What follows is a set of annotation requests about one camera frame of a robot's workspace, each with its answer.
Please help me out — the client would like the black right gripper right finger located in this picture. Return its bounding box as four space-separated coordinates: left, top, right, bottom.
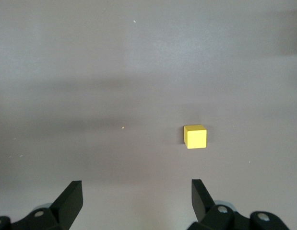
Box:
186 179 290 230

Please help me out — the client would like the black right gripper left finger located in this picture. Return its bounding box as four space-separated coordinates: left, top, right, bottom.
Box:
0 181 84 230

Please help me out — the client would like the yellow cube block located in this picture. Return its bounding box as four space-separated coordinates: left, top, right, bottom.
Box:
183 124 208 150

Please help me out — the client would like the brown table mat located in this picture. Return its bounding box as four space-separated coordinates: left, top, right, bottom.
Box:
0 0 297 230

